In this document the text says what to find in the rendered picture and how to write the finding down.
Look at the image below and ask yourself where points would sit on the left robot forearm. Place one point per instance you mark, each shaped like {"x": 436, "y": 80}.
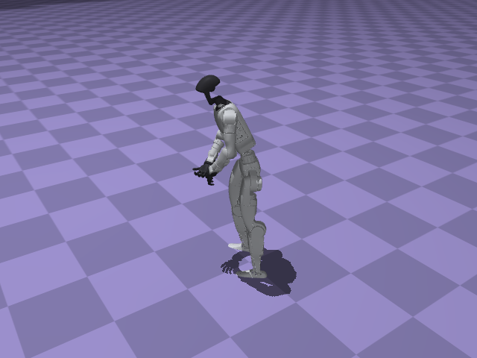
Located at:
{"x": 220, "y": 163}

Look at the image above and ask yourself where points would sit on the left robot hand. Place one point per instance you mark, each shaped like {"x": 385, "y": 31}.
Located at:
{"x": 210, "y": 177}

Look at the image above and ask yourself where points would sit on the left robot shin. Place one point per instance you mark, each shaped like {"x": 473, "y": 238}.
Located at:
{"x": 256, "y": 247}

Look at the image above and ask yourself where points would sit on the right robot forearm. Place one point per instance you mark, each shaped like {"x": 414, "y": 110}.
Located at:
{"x": 215, "y": 149}

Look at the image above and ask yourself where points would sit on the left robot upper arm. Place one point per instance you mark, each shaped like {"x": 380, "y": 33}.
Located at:
{"x": 229, "y": 121}

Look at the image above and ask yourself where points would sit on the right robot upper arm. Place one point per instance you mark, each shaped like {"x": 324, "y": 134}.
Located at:
{"x": 219, "y": 133}

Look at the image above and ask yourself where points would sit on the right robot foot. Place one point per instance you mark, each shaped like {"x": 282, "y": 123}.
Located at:
{"x": 238, "y": 247}

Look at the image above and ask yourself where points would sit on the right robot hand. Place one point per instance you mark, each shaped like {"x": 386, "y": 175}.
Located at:
{"x": 203, "y": 169}

